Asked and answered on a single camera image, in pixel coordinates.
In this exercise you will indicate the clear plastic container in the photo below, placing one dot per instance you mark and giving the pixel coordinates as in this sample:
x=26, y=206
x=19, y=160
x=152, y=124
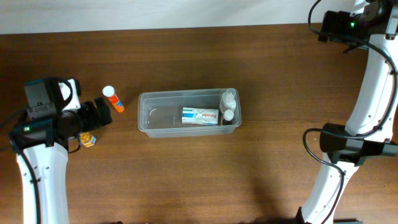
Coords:
x=160, y=113

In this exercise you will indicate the small jar gold lid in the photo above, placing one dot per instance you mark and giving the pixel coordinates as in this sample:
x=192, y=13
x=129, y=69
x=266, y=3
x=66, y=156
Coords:
x=87, y=139

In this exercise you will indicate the dark bottle white cap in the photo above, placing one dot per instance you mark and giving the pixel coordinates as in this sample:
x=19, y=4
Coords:
x=227, y=117

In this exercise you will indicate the white Panadol box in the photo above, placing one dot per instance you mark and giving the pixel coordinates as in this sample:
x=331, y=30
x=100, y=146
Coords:
x=200, y=116

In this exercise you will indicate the white spray bottle clear cap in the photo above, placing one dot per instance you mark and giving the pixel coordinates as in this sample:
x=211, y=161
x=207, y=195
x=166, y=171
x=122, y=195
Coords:
x=228, y=100

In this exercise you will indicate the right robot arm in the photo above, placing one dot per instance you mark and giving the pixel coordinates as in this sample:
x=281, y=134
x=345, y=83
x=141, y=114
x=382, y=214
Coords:
x=371, y=25

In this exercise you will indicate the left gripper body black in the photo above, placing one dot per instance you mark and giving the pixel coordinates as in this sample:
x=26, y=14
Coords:
x=88, y=115

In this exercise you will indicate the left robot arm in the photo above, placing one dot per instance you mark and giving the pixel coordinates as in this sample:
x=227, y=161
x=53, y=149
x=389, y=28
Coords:
x=54, y=116

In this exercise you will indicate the orange tablet tube white cap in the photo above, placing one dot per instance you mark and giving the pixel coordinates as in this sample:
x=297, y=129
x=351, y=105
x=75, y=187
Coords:
x=110, y=93

